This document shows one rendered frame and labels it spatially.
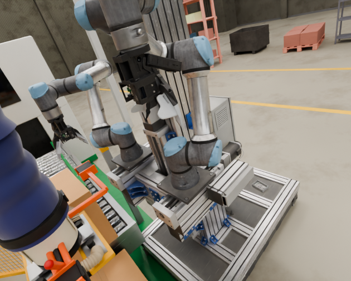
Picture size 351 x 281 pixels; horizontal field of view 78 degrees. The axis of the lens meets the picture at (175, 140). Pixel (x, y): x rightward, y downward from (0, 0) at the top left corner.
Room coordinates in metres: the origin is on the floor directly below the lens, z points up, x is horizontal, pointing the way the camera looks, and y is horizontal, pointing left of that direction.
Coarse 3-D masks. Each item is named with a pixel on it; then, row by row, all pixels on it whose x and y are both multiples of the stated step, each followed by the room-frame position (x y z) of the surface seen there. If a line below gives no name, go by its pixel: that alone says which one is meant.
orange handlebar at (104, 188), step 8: (96, 184) 0.86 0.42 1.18; (104, 184) 0.82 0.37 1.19; (104, 192) 0.77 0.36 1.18; (88, 200) 0.74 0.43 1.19; (80, 208) 0.71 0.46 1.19; (72, 216) 0.69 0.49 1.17; (64, 248) 0.53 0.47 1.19; (48, 256) 0.51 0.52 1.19; (64, 256) 0.49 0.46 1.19; (56, 272) 0.45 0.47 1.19
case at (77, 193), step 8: (56, 176) 1.46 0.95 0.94; (64, 176) 1.40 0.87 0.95; (72, 176) 1.35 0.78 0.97; (56, 184) 1.32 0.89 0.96; (64, 184) 1.27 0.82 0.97; (72, 184) 1.23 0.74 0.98; (80, 184) 1.18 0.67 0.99; (64, 192) 1.15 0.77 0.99; (72, 192) 1.11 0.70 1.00; (80, 192) 1.08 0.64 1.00; (88, 192) 1.05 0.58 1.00; (72, 200) 1.02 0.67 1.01; (80, 200) 1.02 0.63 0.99; (88, 208) 1.02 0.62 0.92; (96, 208) 1.04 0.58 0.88; (96, 216) 1.02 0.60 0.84; (104, 216) 1.04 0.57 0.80; (96, 224) 1.00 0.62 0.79; (104, 224) 1.02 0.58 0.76; (104, 232) 1.00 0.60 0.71; (112, 232) 1.02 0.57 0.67; (112, 240) 1.00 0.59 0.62; (80, 256) 0.90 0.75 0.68
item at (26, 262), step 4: (24, 256) 0.66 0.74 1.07; (24, 260) 0.64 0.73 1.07; (24, 264) 0.62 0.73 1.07; (28, 264) 0.61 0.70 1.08; (48, 272) 0.54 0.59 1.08; (44, 276) 0.53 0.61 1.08; (48, 276) 0.53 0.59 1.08; (28, 280) 0.54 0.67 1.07; (36, 280) 0.53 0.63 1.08; (40, 280) 0.50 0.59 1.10; (44, 280) 0.50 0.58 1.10
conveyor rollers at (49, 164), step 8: (48, 152) 2.88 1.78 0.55; (64, 152) 2.73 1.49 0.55; (40, 160) 2.72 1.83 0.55; (48, 160) 2.68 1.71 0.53; (56, 160) 2.57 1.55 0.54; (40, 168) 2.47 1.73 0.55; (48, 168) 2.42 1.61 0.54; (56, 168) 2.38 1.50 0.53; (64, 168) 2.28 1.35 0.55; (48, 176) 2.25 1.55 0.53; (88, 184) 1.86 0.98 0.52; (96, 192) 1.64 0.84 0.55; (96, 200) 1.54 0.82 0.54; (104, 200) 1.50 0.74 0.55; (104, 208) 1.40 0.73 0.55; (112, 216) 1.31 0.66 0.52; (112, 224) 1.22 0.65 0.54; (120, 224) 1.18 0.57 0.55
